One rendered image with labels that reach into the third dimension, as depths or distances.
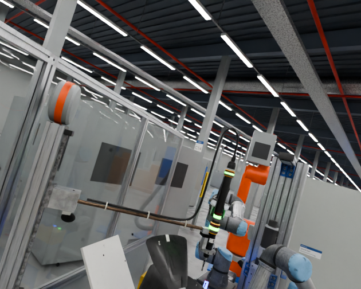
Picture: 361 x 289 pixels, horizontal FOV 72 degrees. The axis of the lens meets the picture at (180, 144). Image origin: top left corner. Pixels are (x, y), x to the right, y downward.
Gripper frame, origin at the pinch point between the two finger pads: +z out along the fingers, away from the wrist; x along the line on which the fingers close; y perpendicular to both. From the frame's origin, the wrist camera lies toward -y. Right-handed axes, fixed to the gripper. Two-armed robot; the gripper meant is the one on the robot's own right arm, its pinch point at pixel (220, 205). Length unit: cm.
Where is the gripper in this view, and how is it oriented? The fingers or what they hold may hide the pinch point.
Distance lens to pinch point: 111.6
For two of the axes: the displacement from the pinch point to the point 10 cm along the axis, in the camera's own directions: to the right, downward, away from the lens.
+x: -9.5, -2.7, 1.6
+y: -2.8, 9.6, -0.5
